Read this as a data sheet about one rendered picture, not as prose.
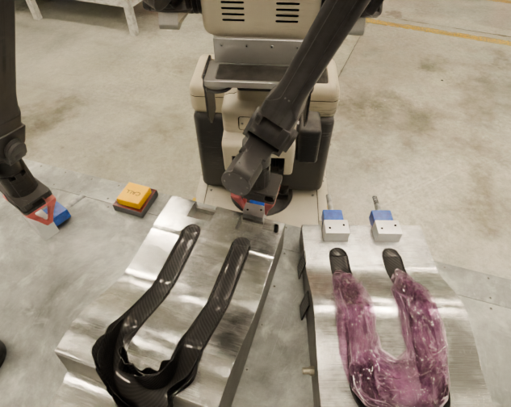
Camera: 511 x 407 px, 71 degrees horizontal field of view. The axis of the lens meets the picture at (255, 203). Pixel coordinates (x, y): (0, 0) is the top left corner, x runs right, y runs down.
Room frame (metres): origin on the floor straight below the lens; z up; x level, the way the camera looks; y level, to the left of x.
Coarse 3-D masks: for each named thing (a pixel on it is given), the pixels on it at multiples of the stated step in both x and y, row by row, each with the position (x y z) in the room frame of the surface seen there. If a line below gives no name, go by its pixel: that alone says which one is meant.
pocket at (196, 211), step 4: (196, 204) 0.52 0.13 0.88; (192, 208) 0.51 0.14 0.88; (196, 208) 0.52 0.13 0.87; (200, 208) 0.52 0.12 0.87; (204, 208) 0.52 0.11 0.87; (208, 208) 0.52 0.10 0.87; (216, 208) 0.50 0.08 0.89; (192, 212) 0.51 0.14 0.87; (196, 212) 0.52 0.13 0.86; (200, 212) 0.52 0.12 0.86; (204, 212) 0.51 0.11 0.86; (208, 212) 0.51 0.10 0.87; (212, 212) 0.51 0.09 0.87; (192, 216) 0.50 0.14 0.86; (196, 216) 0.50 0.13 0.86; (200, 216) 0.50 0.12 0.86; (204, 216) 0.50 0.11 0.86; (208, 216) 0.50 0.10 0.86; (208, 220) 0.49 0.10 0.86
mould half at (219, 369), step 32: (160, 224) 0.46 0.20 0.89; (224, 224) 0.46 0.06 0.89; (160, 256) 0.39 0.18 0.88; (192, 256) 0.39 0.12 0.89; (224, 256) 0.39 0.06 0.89; (256, 256) 0.39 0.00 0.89; (128, 288) 0.31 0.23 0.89; (192, 288) 0.32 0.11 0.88; (256, 288) 0.32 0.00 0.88; (96, 320) 0.24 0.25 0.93; (160, 320) 0.24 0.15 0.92; (192, 320) 0.25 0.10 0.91; (224, 320) 0.25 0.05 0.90; (256, 320) 0.28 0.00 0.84; (64, 352) 0.19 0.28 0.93; (128, 352) 0.19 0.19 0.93; (160, 352) 0.19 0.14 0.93; (224, 352) 0.19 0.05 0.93; (64, 384) 0.16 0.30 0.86; (96, 384) 0.16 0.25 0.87; (192, 384) 0.14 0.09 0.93; (224, 384) 0.14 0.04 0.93
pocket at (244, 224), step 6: (240, 216) 0.48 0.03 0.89; (240, 222) 0.48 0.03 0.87; (246, 222) 0.48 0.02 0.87; (252, 222) 0.48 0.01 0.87; (258, 222) 0.48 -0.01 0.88; (240, 228) 0.47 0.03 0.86; (246, 228) 0.47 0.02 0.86; (252, 228) 0.47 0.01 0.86; (258, 228) 0.47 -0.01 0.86; (258, 234) 0.46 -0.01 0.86
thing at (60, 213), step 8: (72, 200) 0.58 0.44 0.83; (80, 200) 0.59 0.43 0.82; (56, 208) 0.55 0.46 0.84; (64, 208) 0.55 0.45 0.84; (24, 216) 0.51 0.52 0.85; (40, 216) 0.51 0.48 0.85; (56, 216) 0.52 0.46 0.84; (64, 216) 0.53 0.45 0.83; (32, 224) 0.49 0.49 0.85; (40, 224) 0.49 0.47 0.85; (48, 224) 0.50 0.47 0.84; (56, 224) 0.52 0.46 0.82; (40, 232) 0.49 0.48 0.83; (48, 232) 0.50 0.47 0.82; (56, 232) 0.51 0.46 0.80
